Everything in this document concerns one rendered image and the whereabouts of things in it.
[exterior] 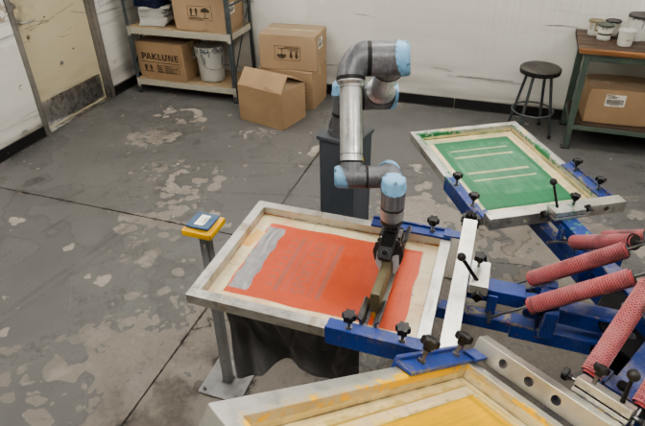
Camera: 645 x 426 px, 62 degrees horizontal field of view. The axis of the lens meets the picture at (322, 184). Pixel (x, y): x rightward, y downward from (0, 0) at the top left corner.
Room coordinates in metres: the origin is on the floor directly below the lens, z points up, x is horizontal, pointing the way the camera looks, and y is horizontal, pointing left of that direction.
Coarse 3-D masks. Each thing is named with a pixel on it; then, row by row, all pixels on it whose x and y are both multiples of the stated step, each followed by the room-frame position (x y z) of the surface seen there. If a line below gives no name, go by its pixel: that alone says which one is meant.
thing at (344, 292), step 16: (336, 272) 1.43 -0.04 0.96; (256, 288) 1.36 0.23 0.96; (336, 288) 1.35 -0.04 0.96; (352, 288) 1.35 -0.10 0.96; (368, 288) 1.35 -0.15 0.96; (400, 288) 1.35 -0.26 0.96; (288, 304) 1.28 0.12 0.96; (304, 304) 1.28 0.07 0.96; (320, 304) 1.28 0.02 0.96; (336, 304) 1.28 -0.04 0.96; (352, 304) 1.28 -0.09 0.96; (400, 304) 1.27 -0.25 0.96; (384, 320) 1.20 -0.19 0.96; (400, 320) 1.20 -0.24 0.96
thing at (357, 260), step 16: (272, 224) 1.73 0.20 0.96; (288, 240) 1.62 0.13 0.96; (320, 240) 1.62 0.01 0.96; (336, 240) 1.62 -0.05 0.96; (352, 240) 1.62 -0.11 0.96; (272, 256) 1.53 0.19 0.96; (352, 256) 1.52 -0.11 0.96; (368, 256) 1.52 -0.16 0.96; (416, 256) 1.51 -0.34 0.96; (352, 272) 1.43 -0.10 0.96; (368, 272) 1.43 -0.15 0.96; (400, 272) 1.43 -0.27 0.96; (416, 272) 1.42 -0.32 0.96
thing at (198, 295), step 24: (288, 216) 1.77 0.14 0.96; (312, 216) 1.74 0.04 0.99; (336, 216) 1.73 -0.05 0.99; (240, 240) 1.60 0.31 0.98; (408, 240) 1.61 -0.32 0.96; (432, 240) 1.58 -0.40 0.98; (216, 264) 1.45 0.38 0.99; (192, 288) 1.33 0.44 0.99; (432, 288) 1.31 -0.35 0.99; (240, 312) 1.24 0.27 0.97; (264, 312) 1.21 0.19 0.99; (288, 312) 1.21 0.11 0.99; (432, 312) 1.20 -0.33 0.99
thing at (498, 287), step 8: (496, 280) 1.28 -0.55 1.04; (496, 288) 1.25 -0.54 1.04; (504, 288) 1.25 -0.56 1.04; (512, 288) 1.25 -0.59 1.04; (520, 288) 1.25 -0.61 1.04; (504, 296) 1.22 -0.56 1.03; (512, 296) 1.22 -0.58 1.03; (520, 296) 1.21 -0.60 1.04; (504, 304) 1.22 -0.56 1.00; (512, 304) 1.21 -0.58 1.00; (520, 304) 1.21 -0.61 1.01
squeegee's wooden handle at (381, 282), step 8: (384, 264) 1.35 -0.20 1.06; (392, 264) 1.38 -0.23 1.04; (384, 272) 1.31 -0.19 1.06; (376, 280) 1.27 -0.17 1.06; (384, 280) 1.27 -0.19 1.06; (376, 288) 1.24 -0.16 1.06; (384, 288) 1.27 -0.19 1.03; (376, 296) 1.21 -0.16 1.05; (376, 304) 1.21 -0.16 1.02; (376, 312) 1.21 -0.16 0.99
